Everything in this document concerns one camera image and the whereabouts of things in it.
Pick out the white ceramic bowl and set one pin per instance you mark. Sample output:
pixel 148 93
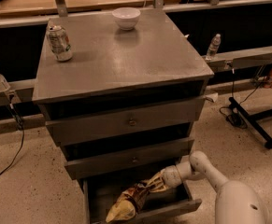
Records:
pixel 126 17

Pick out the grey middle drawer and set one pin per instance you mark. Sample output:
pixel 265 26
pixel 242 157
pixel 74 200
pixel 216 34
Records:
pixel 129 158

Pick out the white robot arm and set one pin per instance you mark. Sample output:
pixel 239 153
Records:
pixel 236 202

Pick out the clear water bottle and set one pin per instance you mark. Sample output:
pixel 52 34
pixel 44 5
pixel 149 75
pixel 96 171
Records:
pixel 213 47

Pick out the grey drawer cabinet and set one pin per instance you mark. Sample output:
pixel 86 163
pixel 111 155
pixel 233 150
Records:
pixel 113 70

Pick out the grey metal rail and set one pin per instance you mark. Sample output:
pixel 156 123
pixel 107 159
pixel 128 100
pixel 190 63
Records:
pixel 222 61

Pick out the black stand base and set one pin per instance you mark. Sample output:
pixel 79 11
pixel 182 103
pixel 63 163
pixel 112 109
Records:
pixel 253 120

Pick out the silver soda can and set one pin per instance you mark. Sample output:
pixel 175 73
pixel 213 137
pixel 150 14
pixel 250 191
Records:
pixel 59 43

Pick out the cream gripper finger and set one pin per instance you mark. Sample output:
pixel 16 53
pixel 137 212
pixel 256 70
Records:
pixel 156 180
pixel 160 188

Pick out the grey open bottom drawer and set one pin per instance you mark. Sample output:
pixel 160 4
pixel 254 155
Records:
pixel 102 191

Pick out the brown chip bag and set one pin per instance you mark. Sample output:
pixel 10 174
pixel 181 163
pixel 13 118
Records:
pixel 130 202

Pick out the grey top drawer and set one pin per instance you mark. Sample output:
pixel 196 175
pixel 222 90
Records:
pixel 65 132

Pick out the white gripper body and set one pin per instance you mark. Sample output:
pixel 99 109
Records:
pixel 171 175

